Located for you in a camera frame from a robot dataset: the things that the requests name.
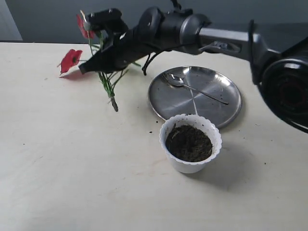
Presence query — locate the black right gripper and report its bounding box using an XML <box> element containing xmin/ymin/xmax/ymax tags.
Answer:
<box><xmin>78</xmin><ymin>20</ymin><xmax>174</xmax><ymax>75</ymax></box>

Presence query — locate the red artificial flower bunch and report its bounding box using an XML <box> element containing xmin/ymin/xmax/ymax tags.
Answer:
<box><xmin>56</xmin><ymin>10</ymin><xmax>142</xmax><ymax>112</ymax></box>

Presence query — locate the steel spoon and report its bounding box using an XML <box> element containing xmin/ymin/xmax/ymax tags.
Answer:
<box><xmin>163</xmin><ymin>73</ymin><xmax>229</xmax><ymax>105</ymax></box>

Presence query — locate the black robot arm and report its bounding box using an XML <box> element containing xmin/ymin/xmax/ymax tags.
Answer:
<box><xmin>79</xmin><ymin>3</ymin><xmax>308</xmax><ymax>132</ymax></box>

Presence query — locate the dark soil in pot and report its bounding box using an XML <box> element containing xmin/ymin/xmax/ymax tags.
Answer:
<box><xmin>165</xmin><ymin>125</ymin><xmax>213</xmax><ymax>162</ymax></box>

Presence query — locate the white scalloped flower pot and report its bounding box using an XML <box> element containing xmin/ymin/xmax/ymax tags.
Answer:
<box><xmin>159</xmin><ymin>114</ymin><xmax>222</xmax><ymax>174</ymax></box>

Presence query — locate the round steel plate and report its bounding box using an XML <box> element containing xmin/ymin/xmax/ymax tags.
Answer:
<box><xmin>148</xmin><ymin>66</ymin><xmax>242</xmax><ymax>128</ymax></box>

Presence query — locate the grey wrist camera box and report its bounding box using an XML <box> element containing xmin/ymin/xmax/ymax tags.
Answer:
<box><xmin>84</xmin><ymin>8</ymin><xmax>128</xmax><ymax>33</ymax></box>

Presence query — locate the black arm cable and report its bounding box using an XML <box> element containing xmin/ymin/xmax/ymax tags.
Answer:
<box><xmin>141</xmin><ymin>43</ymin><xmax>200</xmax><ymax>77</ymax></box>

